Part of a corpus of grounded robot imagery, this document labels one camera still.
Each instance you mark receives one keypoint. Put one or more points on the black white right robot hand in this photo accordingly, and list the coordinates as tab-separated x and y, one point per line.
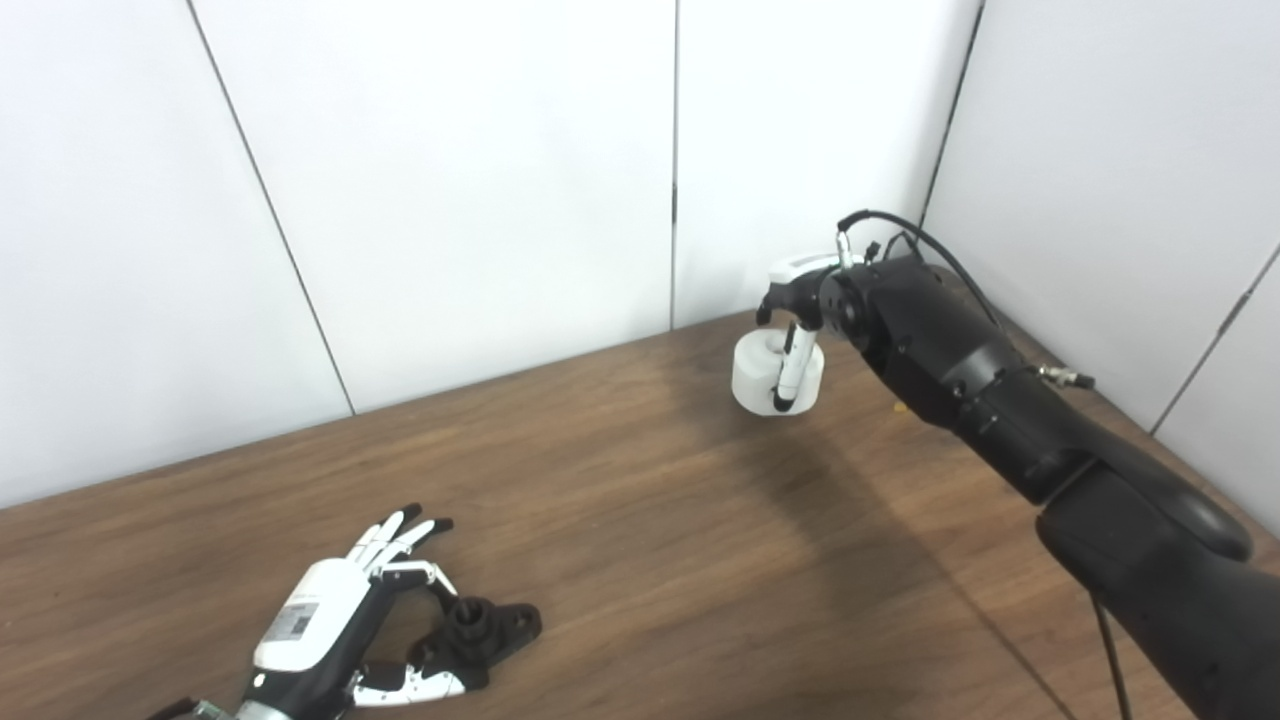
800	295

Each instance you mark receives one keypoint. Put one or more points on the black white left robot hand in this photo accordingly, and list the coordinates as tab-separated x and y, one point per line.
310	620

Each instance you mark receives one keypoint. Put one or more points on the round white cylinder piece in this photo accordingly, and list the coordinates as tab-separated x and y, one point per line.
752	380

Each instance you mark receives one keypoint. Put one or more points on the black plastic holder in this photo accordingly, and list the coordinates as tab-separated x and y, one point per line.
495	625

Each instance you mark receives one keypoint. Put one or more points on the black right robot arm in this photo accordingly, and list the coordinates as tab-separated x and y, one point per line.
1000	400

